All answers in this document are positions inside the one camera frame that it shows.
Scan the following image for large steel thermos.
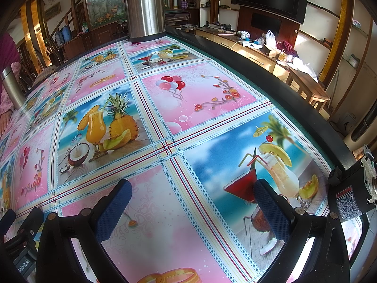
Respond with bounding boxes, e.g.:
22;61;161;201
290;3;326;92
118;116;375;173
123;0;168;43

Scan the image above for white plastic bag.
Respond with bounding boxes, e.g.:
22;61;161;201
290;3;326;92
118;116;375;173
264;30;277;49

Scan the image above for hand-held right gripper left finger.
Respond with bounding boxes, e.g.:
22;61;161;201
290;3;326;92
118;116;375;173
35;179;133;283

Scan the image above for cardboard box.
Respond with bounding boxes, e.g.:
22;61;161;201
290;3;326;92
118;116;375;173
261;45;282;58

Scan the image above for blue water jug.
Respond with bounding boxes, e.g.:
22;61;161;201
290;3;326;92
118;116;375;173
60;25;73;44

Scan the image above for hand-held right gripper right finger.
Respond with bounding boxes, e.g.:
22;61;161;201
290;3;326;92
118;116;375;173
253;179;352;283

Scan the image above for glass bamboo mural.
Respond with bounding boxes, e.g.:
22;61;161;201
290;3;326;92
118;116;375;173
84;0;127;27

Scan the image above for small framed picture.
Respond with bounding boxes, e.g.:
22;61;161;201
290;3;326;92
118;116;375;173
44;2;62;15

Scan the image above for grey cushion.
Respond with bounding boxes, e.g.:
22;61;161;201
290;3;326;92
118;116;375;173
32;65;59;86

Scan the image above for grey wall socket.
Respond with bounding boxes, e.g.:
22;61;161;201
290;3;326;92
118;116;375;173
339;112;358;133

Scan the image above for dark red cloth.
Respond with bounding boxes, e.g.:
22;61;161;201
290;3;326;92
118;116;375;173
277;40;298;56

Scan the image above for dark wooden cabinet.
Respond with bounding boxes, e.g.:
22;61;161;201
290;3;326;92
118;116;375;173
60;21;127;62

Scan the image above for wooden side table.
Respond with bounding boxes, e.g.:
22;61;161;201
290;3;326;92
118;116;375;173
286;65;330;109

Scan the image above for person in maroon clothes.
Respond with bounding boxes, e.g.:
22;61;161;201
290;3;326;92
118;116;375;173
0;32;20;134

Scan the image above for wooden sideboard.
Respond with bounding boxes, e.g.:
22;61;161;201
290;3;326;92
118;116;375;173
177;26;295;74

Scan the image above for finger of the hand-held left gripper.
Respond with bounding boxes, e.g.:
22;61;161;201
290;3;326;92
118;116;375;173
16;207;45;238
0;209;16;236

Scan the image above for black electric motor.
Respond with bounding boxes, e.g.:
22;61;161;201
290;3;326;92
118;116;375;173
328;144;377;221

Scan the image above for printed fruit tablecloth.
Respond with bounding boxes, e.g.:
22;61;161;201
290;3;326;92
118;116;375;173
0;35;366;283

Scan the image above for small steel thermos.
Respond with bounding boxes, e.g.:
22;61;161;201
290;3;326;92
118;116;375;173
0;65;25;109

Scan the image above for gold pillar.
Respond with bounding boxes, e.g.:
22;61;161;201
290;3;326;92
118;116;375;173
319;0;354;84
25;0;45;65

